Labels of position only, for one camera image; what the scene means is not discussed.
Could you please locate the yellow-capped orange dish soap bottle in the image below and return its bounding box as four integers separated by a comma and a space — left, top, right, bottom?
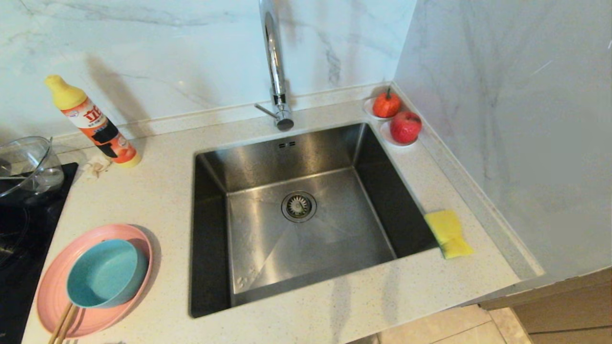
44, 75, 142, 168

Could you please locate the stainless steel sink basin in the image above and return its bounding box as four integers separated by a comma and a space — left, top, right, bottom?
189, 122, 440, 319

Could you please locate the yellow sponge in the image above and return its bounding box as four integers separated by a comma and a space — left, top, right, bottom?
424, 209, 475, 260

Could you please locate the round metal drain strainer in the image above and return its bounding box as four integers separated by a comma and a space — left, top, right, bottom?
281, 191, 317, 223

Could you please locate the small white dish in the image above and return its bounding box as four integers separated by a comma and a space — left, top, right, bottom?
363, 97, 402, 121
380, 120, 419, 147

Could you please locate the orange persimmon fruit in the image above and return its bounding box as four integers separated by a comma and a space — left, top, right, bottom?
372, 87, 402, 118

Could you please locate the red apple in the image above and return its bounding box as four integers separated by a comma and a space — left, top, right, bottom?
390, 111, 423, 144

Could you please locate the chrome kitchen faucet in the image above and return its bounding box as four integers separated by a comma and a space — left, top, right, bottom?
254, 0, 295, 131

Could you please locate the crumpled white tissue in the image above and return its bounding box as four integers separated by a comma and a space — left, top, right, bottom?
81, 155, 113, 180

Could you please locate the teal bowl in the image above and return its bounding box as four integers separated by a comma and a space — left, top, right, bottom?
66, 239, 149, 309

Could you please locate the clear glass bowl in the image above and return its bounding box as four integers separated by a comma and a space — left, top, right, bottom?
0, 136, 65, 196

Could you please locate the pink plate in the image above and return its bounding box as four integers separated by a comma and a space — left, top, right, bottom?
36, 224, 153, 338

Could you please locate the wooden chopstick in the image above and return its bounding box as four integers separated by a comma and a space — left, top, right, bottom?
55, 306, 79, 344
47, 302, 73, 344

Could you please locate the black induction cooktop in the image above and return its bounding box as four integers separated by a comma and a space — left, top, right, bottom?
0, 162, 78, 344

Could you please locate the wooden cabinet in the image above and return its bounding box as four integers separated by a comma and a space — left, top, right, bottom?
478, 269, 612, 344

